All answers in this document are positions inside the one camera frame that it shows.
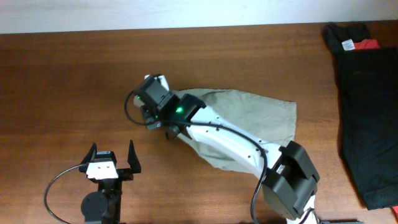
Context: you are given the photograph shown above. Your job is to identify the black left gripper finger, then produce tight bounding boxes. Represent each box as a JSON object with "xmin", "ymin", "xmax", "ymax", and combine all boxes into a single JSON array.
[
  {"xmin": 81, "ymin": 142, "xmax": 97, "ymax": 164},
  {"xmin": 127, "ymin": 140, "xmax": 141, "ymax": 174}
]

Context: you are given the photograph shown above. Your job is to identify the khaki shorts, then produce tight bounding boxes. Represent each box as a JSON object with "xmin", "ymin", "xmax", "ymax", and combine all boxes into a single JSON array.
[{"xmin": 170, "ymin": 88, "xmax": 298, "ymax": 174}]

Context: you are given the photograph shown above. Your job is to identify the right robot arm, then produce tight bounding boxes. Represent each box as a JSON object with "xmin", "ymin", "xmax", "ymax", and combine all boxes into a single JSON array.
[{"xmin": 130, "ymin": 74, "xmax": 320, "ymax": 223}]

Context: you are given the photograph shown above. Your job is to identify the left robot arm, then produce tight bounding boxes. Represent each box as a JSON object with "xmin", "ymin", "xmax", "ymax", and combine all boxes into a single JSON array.
[{"xmin": 79, "ymin": 141, "xmax": 141, "ymax": 224}]

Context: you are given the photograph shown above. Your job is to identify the white clothing label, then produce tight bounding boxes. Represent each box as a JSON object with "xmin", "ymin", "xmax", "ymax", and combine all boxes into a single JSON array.
[{"xmin": 341, "ymin": 39, "xmax": 356, "ymax": 51}]

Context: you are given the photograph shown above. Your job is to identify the black garment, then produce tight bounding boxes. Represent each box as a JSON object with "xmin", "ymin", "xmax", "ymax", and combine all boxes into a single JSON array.
[{"xmin": 322, "ymin": 23, "xmax": 397, "ymax": 210}]

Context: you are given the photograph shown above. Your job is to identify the red garment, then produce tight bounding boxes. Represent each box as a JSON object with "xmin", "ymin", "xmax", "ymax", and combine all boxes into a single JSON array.
[{"xmin": 354, "ymin": 39, "xmax": 381, "ymax": 50}]

